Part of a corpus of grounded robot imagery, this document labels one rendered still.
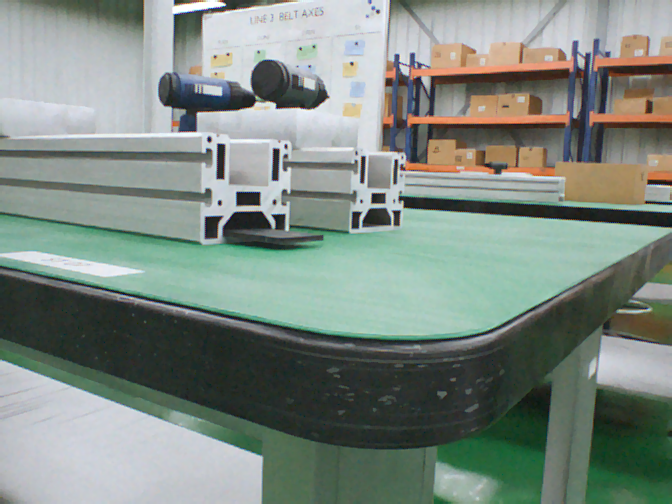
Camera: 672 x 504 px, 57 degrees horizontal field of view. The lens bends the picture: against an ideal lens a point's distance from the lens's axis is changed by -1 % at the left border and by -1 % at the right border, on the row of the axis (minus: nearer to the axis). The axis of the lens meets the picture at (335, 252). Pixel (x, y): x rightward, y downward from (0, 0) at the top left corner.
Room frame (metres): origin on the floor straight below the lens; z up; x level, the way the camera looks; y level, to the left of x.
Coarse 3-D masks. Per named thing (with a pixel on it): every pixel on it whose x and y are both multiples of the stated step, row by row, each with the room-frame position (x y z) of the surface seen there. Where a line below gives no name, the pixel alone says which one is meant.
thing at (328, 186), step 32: (288, 160) 0.67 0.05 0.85; (320, 160) 0.65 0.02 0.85; (352, 160) 0.62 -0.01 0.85; (384, 160) 0.69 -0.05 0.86; (320, 192) 0.66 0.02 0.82; (352, 192) 0.63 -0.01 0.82; (384, 192) 0.67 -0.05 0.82; (320, 224) 0.64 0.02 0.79; (352, 224) 0.64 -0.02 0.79; (384, 224) 0.69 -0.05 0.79
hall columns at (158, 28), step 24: (144, 0) 9.06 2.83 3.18; (168, 0) 9.06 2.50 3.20; (144, 24) 9.05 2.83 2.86; (168, 24) 9.07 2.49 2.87; (144, 48) 9.05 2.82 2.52; (168, 48) 9.07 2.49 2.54; (144, 72) 9.05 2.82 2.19; (144, 96) 9.05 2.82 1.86; (144, 120) 9.06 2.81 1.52; (168, 120) 9.09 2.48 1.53
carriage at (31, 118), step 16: (0, 112) 0.66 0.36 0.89; (16, 112) 0.68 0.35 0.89; (32, 112) 0.69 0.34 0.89; (48, 112) 0.70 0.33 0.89; (64, 112) 0.72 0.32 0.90; (80, 112) 0.74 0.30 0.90; (0, 128) 0.66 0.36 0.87; (16, 128) 0.68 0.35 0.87; (32, 128) 0.69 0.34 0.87; (48, 128) 0.70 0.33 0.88; (64, 128) 0.72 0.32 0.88; (80, 128) 0.74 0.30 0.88
